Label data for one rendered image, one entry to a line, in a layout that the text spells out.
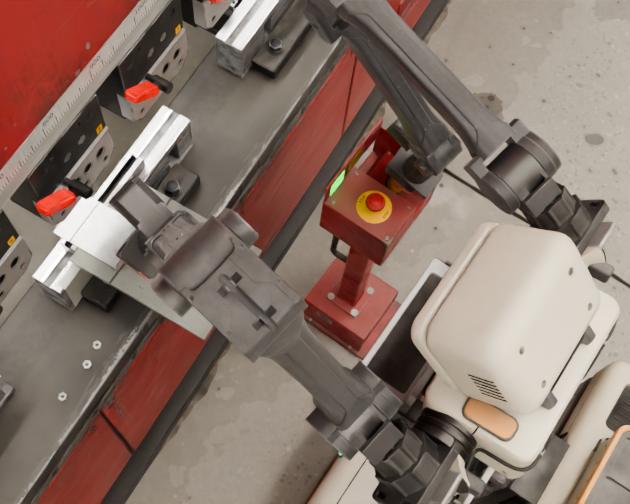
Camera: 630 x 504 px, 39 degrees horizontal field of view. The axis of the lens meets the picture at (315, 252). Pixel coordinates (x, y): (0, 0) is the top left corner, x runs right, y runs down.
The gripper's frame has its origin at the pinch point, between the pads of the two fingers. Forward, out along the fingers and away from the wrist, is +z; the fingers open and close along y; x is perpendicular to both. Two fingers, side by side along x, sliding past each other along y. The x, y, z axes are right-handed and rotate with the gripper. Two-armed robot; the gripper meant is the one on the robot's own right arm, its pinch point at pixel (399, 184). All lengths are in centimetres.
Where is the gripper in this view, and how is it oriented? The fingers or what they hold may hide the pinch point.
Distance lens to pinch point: 184.4
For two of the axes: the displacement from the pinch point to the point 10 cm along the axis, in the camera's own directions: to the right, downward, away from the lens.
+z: -2.7, 2.3, 9.3
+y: -7.7, -6.3, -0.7
